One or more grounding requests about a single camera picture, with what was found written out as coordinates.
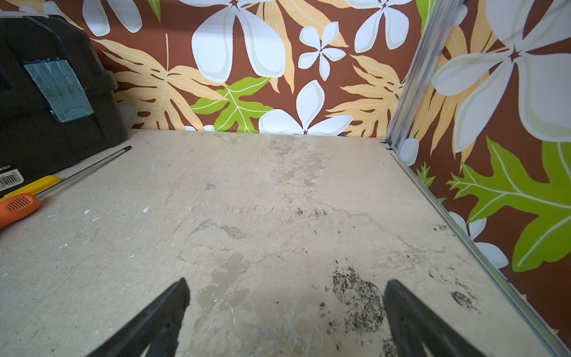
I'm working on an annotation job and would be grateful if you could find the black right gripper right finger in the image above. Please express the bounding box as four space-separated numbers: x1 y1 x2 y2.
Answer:
383 279 483 356

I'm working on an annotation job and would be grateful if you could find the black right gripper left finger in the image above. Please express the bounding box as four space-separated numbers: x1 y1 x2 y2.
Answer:
89 278 190 356

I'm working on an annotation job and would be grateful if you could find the black toolbox with yellow label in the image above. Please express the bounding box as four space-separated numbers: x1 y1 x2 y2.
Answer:
1 11 127 195

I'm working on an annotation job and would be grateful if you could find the yellow handled screwdriver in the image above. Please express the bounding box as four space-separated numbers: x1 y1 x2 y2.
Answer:
1 146 132 202

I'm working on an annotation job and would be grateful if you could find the orange handled screwdriver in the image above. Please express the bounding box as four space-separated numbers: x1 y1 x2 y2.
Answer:
0 193 40 228

